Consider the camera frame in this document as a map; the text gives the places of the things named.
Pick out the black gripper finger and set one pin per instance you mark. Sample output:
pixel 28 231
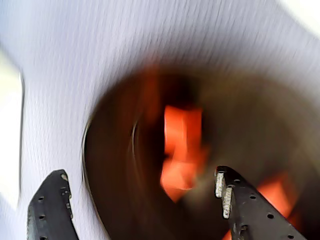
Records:
pixel 257 220
pixel 50 212

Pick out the blue woven table cloth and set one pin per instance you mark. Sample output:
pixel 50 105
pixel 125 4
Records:
pixel 100 50

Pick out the black metal bucket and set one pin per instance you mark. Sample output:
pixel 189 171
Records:
pixel 125 175

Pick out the white round plate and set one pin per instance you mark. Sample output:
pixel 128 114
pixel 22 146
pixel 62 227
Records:
pixel 10 125

